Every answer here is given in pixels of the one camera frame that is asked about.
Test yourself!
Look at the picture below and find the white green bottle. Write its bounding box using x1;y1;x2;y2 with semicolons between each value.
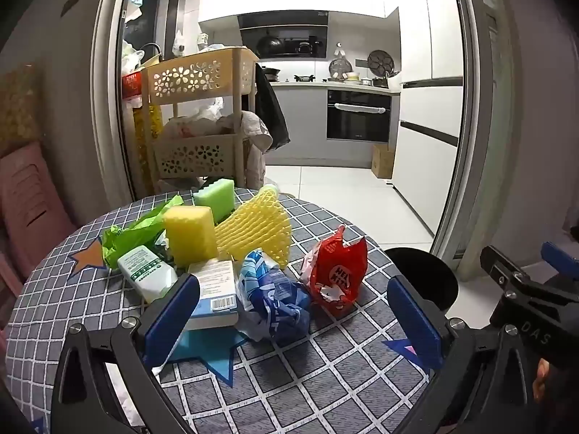
117;245;178;304

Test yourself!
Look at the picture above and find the white blue paper box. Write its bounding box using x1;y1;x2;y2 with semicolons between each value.
185;259;238;331

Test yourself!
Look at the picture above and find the green paper bag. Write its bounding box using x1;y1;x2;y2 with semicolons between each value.
101;194;183;269

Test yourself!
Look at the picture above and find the yellow sponge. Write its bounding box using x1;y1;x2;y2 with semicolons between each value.
163;206;218;268

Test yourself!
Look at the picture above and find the red snack bag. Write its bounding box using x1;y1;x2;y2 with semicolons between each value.
299;224;368;315

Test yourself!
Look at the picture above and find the blue plastic wrapper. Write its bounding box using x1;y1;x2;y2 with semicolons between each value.
236;249;311;344

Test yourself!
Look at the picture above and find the green sponge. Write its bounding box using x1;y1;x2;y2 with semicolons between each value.
193;178;236;224

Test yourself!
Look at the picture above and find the yellow foam fruit net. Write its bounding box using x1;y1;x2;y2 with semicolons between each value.
215;185;291;269

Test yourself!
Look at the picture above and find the person's right hand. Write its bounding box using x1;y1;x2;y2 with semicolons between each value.
532;358;565;405

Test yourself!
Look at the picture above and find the black trash bin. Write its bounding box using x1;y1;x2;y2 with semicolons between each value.
385;247;458;314

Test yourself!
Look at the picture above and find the grey checked tablecloth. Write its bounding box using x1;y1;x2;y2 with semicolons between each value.
5;194;429;433

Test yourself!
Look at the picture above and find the white refrigerator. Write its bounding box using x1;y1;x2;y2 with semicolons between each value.
393;0;464;233

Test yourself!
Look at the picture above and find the cardboard box on floor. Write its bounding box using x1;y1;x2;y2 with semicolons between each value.
371;144;396;179

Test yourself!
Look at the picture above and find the pink plastic stool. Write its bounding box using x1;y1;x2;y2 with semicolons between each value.
1;141;76;277

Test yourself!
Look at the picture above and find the black built-in oven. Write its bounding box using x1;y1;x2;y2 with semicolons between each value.
326;90;392;143

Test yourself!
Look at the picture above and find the black hanging bag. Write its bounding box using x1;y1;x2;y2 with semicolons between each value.
255;64;291;151

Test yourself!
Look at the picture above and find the beige plastic storage rack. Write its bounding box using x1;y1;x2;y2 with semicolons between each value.
140;46;257;189

